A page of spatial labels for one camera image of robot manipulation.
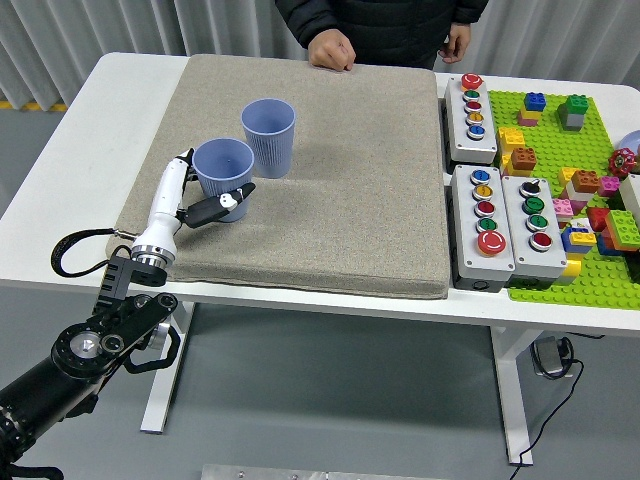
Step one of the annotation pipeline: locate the pale grey dome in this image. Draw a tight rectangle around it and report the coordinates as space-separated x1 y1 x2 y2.
618 129 640 162

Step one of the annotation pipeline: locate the green studded baseplate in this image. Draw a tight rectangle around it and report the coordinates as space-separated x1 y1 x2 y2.
487 89 640 312

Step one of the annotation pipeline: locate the person's left hand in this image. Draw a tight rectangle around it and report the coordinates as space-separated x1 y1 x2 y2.
438 22 472 65

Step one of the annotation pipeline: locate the person's right hand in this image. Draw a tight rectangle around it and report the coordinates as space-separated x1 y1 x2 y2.
307 28 357 71

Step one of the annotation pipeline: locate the orange toy brick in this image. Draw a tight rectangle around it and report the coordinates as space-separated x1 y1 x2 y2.
509 146 538 177
570 169 602 194

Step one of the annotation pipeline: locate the red valve wheel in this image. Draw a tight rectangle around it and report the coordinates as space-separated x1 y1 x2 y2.
607 148 638 178

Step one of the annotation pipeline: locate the person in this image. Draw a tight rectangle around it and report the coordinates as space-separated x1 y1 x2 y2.
274 0 491 69

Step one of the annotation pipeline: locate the red toy brick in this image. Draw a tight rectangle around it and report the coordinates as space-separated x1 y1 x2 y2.
585 206 612 233

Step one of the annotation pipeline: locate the large green toy brick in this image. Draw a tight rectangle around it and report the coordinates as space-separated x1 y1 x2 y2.
603 209 640 252

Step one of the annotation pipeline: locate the blue ribbed plastic cup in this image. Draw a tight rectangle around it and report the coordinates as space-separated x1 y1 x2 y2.
241 97 297 179
192 137 256 224

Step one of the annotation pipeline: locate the white toy brick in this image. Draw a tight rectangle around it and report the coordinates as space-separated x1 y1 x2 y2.
563 181 595 203

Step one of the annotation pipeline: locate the white pleated curtain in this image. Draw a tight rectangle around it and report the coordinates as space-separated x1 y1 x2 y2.
0 0 640 114

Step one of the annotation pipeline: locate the white table leg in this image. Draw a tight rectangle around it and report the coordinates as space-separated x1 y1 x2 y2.
140 301 197 434
489 325 544 466

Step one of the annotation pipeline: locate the grey-brown fabric mat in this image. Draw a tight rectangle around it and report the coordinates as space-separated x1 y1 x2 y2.
108 53 450 300

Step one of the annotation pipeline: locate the grey power adapter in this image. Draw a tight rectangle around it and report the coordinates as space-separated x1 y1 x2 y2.
530 335 574 379

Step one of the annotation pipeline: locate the grey control box with selector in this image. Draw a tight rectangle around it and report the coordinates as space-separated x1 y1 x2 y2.
500 174 569 288

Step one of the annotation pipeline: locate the white box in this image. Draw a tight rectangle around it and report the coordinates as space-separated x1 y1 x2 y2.
618 173 640 227

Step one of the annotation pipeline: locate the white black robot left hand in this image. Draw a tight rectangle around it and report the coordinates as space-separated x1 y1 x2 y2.
131 147 257 257

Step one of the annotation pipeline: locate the black power cable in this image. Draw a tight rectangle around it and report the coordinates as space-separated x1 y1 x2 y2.
514 339 585 469

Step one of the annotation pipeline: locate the grey five-button control box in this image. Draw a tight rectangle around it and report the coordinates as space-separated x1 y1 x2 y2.
449 163 517 292
443 72 499 164

